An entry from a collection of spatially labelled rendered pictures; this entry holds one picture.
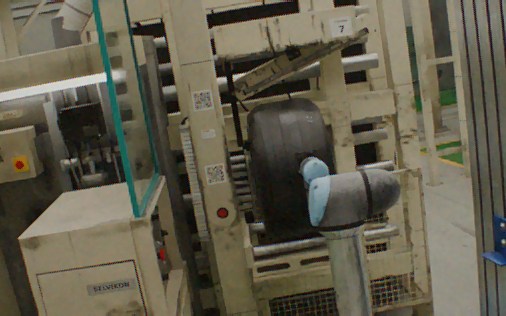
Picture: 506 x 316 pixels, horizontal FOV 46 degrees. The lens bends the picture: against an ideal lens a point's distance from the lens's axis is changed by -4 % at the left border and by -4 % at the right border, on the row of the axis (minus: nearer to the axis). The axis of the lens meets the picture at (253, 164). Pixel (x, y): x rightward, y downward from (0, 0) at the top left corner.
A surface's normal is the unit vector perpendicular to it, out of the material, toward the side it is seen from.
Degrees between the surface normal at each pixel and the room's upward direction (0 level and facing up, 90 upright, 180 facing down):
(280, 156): 67
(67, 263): 90
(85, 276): 90
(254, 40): 90
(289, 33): 90
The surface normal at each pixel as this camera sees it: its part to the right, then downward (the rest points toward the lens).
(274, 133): -0.07, -0.52
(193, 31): 0.04, 0.20
